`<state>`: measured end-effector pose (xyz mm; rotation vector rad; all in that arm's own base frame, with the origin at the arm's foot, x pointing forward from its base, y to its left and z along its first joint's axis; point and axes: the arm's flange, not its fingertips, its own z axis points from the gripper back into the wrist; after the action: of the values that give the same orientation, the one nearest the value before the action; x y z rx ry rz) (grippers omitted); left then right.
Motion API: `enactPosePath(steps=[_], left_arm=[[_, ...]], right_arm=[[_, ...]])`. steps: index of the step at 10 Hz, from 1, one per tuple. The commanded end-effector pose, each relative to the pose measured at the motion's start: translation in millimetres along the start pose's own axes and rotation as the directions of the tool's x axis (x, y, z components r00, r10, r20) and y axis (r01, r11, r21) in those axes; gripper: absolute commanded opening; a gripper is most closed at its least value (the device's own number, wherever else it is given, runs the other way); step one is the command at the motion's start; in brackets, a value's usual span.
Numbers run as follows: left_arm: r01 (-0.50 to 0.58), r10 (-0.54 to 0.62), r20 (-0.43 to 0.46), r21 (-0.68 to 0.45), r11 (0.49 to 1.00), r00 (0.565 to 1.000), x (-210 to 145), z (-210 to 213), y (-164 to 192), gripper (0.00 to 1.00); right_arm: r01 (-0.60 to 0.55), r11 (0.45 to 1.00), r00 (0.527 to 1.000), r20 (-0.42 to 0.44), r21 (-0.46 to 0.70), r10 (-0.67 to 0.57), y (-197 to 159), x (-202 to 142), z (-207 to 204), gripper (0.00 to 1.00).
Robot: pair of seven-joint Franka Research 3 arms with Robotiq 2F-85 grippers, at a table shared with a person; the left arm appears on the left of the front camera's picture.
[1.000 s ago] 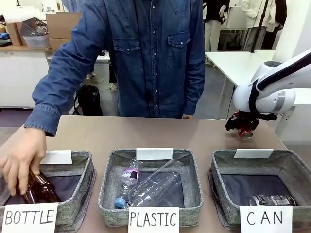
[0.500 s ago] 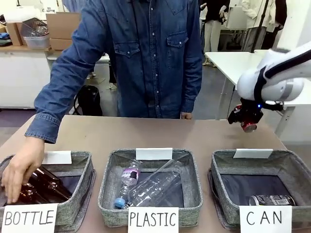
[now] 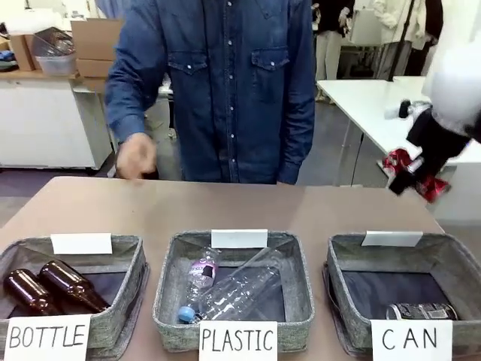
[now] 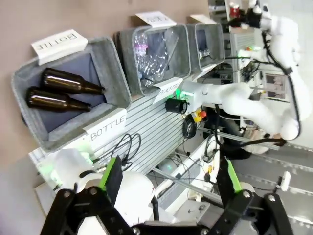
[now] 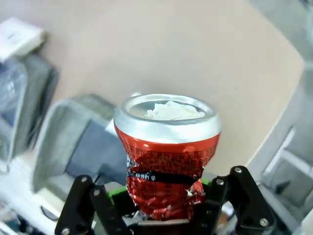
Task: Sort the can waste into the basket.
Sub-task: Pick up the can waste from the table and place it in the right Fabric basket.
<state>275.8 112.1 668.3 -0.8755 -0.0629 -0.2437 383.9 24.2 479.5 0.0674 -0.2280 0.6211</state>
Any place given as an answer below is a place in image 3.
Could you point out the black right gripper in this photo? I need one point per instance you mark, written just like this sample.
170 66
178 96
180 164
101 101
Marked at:
436 146

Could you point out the crushed red can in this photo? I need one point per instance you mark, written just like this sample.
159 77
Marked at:
394 159

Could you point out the black can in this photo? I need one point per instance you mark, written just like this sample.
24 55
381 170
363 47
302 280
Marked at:
421 311

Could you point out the large clear plastic bottle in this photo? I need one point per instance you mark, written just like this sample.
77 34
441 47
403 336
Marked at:
240 286

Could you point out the small blue-capped plastic bottle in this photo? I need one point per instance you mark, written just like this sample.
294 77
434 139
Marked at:
203 274

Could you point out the brown glass bottle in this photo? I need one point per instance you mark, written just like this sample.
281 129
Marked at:
26 291
69 282

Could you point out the person's left forearm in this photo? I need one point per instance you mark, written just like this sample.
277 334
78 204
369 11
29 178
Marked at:
297 143

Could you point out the person's right forearm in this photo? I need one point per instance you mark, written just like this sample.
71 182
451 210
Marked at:
126 109

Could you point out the blank white basket card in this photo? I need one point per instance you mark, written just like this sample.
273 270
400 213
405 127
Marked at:
392 238
239 238
81 243

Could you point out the grey fabric basket can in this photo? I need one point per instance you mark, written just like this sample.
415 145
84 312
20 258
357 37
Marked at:
394 259

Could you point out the paper sign CAN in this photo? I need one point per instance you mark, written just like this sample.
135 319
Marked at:
410 336

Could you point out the grey fabric basket plastic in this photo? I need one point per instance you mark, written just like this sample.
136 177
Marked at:
297 278

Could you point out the grey fabric basket bottle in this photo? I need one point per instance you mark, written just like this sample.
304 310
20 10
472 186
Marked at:
127 263

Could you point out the person's right hand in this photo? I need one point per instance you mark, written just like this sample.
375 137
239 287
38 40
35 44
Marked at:
136 156

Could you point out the white work table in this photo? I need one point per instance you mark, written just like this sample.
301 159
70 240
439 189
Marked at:
372 109

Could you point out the person in denim shirt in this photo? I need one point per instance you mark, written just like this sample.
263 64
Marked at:
225 86

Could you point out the paper sign PLASTIC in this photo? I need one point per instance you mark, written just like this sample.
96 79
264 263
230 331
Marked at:
238 339

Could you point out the flat cardboard box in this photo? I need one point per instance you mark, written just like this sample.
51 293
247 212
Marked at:
94 67

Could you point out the large open cardboard box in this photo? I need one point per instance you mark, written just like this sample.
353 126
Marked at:
95 39

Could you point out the white cabinet desk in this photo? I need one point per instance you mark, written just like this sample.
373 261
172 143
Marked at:
49 120

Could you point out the clear plastic container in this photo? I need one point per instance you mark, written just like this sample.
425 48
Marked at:
56 64

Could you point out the dark mesh tray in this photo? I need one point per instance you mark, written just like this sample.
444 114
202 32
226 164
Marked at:
50 41

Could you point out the paper sign BOTTLE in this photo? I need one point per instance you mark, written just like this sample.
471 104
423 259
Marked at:
46 336

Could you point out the small cardboard box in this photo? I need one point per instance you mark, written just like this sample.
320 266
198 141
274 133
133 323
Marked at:
20 52

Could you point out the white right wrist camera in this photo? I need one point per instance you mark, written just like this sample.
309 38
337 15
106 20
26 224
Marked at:
404 110

